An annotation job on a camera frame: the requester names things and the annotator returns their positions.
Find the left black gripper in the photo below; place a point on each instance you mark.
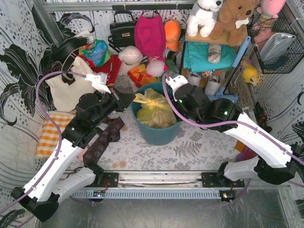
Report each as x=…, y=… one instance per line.
x=118, y=99

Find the yellow plastic trash bag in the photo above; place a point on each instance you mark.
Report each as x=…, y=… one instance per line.
x=155, y=111

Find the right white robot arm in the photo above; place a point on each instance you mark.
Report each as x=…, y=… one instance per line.
x=275, y=162

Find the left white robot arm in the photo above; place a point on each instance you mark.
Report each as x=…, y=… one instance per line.
x=44, y=193

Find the blue plastic trash bin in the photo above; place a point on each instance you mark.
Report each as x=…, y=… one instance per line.
x=154, y=136

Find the cream canvas tote bag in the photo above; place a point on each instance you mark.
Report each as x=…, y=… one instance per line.
x=66, y=96

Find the red cloth garment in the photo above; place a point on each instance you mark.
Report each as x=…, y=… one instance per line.
x=111, y=68

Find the dark patterned necktie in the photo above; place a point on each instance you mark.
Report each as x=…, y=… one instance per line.
x=110, y=135

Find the white plush bear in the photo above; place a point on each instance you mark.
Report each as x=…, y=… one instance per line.
x=130, y=58

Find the pink white plush doll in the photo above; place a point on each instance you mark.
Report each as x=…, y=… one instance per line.
x=156, y=66

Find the colorful scarf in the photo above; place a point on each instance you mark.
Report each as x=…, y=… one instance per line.
x=95, y=54

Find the black leather handbag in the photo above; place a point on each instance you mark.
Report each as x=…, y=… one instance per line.
x=122, y=33

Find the left white sneaker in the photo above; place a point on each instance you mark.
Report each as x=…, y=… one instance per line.
x=193, y=79

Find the white sneaker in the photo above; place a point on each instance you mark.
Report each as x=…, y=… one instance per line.
x=213, y=84
x=193, y=79

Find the teal folded cloth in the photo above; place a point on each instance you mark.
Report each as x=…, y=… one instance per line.
x=196, y=57

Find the orange plush toy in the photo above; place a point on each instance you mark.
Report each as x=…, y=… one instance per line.
x=173, y=33

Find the orange checkered towel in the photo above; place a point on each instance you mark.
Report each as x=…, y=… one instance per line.
x=49, y=137

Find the right white sneaker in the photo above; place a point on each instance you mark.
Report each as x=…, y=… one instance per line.
x=213, y=84

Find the wooden shelf board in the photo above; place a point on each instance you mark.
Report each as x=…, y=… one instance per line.
x=223, y=39

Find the grey striped plush fish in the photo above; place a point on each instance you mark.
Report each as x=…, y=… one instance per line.
x=214, y=53

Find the white plush dog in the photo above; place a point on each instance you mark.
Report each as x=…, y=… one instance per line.
x=203, y=17

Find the yellow plush duck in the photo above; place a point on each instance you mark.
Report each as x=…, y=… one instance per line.
x=249, y=73

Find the purple orange sock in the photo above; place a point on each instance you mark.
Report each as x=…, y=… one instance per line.
x=245, y=153

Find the black butterfly toy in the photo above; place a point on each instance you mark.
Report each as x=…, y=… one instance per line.
x=261, y=117

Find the brown plush dog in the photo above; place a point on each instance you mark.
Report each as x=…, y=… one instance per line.
x=233, y=18

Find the silver pouch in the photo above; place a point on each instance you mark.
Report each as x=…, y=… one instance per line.
x=276, y=46

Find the pink plush toy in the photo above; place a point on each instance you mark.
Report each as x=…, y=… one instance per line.
x=268, y=13

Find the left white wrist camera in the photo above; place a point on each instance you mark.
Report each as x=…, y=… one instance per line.
x=99, y=82

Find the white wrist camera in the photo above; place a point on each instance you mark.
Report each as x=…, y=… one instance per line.
x=99, y=82
x=175, y=83

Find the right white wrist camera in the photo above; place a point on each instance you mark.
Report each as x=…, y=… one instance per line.
x=175, y=83

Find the blue handled broom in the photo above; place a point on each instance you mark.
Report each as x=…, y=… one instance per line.
x=221, y=92

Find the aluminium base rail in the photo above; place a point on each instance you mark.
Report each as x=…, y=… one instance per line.
x=166, y=185

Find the black wire basket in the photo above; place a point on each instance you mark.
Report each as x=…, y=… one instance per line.
x=290, y=59

